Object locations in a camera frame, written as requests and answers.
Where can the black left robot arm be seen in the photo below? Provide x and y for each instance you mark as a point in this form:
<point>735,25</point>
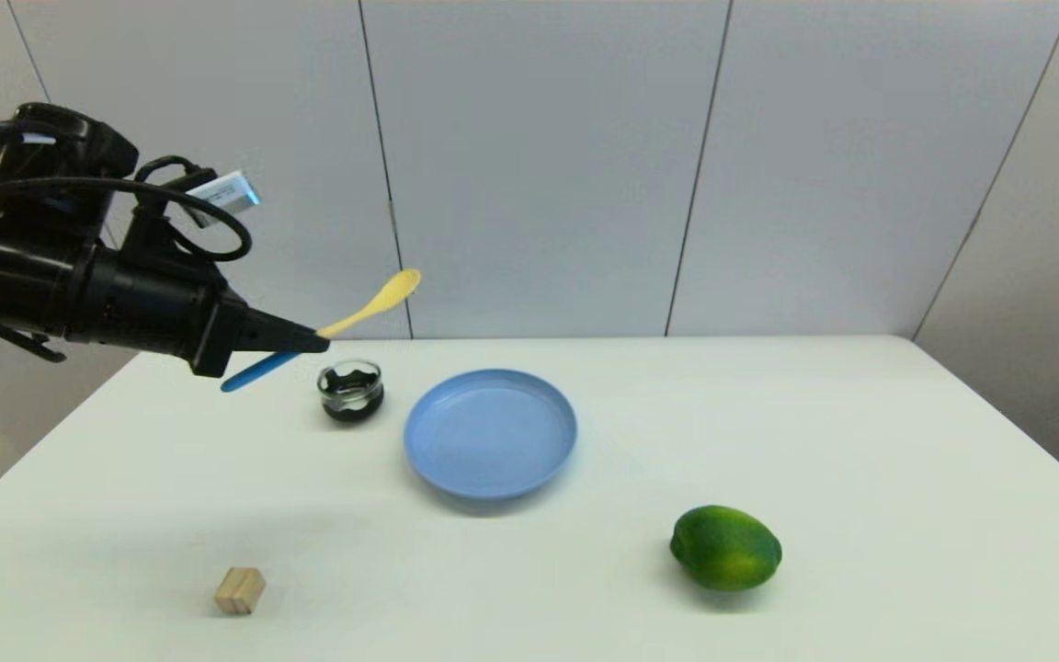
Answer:
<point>15,248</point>

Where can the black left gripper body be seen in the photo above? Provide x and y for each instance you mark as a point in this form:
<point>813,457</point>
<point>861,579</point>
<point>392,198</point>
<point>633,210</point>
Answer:
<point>153,303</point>

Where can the small wooden block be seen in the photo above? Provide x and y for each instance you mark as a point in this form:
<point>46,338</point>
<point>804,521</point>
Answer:
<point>240,590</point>

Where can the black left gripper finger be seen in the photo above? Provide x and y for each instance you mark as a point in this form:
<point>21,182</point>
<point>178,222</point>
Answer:
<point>281,333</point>

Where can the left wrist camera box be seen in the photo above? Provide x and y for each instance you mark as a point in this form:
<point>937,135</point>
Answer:
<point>226,196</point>

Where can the green lime fruit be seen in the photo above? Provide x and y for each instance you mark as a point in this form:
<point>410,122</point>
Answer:
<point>726,549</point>

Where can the glass jar with black contents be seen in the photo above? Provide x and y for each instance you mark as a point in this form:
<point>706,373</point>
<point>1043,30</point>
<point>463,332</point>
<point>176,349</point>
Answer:
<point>351,397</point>

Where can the blue plastic plate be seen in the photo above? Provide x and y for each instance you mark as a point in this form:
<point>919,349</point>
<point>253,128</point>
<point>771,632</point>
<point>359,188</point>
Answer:
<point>490,434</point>

